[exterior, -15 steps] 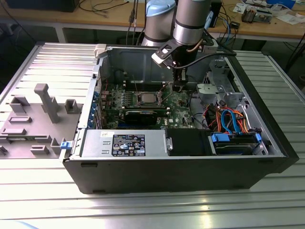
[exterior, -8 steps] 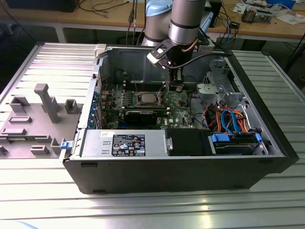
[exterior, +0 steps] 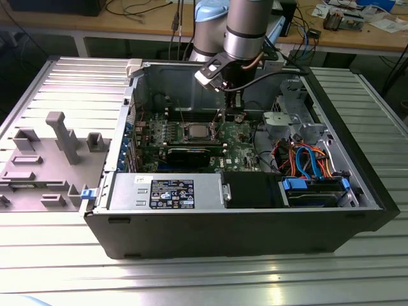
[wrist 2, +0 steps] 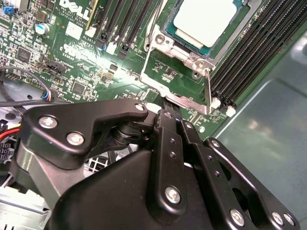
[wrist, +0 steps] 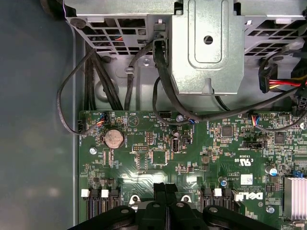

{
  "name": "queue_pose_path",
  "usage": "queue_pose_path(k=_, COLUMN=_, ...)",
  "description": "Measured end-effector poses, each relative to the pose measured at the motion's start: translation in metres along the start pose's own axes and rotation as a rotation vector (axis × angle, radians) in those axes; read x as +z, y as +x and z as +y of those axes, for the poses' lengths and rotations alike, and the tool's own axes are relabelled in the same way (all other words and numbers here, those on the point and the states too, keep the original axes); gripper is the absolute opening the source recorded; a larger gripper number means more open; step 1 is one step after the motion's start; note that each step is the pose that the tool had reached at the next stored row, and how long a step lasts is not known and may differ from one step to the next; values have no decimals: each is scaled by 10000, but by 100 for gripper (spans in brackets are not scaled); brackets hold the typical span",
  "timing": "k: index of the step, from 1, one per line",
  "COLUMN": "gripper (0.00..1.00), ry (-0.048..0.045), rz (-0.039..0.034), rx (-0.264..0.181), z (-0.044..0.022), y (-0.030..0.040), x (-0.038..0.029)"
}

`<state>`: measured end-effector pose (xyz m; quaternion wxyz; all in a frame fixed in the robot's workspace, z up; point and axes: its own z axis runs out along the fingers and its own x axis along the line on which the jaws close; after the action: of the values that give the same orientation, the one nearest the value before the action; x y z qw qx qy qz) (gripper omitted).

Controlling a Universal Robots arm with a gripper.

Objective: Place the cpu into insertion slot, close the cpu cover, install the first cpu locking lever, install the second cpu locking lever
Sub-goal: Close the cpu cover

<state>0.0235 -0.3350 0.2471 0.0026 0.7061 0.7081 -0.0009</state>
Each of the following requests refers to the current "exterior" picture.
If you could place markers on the blue case latch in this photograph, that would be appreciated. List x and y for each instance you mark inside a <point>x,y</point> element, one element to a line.
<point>87,194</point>

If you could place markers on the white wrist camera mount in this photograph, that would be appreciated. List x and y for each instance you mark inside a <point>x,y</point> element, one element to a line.
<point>207,78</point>

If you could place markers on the white paper sheets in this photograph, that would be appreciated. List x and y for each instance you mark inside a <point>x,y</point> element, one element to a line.
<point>387,25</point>

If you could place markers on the silver metal drive bracket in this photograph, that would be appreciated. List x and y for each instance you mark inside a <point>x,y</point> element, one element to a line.
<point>279,124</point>

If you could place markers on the grey plastic parts rack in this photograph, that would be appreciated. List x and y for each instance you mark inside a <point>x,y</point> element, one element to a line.
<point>48,159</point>

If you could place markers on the wooden workbench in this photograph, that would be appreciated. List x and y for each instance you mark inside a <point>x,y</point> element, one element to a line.
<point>95,24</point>

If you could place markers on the grey case release latch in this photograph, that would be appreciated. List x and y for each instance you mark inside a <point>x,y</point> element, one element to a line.
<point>134,67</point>

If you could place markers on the black open PC case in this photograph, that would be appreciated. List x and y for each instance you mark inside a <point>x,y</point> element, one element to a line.
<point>223,236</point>

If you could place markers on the black power supply label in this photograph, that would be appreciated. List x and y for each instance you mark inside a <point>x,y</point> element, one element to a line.
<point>172,194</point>

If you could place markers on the metal heatsink cooler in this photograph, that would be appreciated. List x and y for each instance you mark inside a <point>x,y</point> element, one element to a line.
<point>333,20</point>

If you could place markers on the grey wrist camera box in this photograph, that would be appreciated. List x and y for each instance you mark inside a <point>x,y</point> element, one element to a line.
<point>273,62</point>

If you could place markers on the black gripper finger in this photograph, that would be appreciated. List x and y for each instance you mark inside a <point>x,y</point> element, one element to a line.
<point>241,100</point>
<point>229,100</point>

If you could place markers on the grey drive cage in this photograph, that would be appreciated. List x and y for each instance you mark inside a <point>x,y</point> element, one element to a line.
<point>290,95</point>

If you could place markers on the grey plastic bay bracket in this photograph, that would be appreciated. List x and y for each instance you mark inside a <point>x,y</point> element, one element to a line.
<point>314,130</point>

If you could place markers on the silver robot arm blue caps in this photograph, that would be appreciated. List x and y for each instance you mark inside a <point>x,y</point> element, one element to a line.
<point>245,28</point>

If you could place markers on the black RAM slot row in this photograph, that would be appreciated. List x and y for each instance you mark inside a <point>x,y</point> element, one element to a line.
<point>191,144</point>
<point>173,116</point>

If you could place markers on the hard disk blue carrier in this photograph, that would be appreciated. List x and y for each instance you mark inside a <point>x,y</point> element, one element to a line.
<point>314,198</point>

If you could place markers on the black graphics card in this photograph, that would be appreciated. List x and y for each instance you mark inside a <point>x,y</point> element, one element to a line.
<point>188,157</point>

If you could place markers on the coin battery holder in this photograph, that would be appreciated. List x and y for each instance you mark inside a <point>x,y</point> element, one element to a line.
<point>239,119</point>

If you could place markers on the black monitor base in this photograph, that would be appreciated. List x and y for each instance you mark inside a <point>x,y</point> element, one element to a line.
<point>54,6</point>

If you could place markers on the green motherboard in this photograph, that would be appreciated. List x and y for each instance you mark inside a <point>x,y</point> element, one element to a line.
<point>236,150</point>

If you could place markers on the silver power supply unit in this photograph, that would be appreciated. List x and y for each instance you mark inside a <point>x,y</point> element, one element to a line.
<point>127,191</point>

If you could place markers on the small black adapter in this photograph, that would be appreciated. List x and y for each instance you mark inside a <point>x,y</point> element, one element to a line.
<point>314,33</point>

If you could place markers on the blue box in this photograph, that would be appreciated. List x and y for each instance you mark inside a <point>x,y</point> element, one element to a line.
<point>376,3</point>

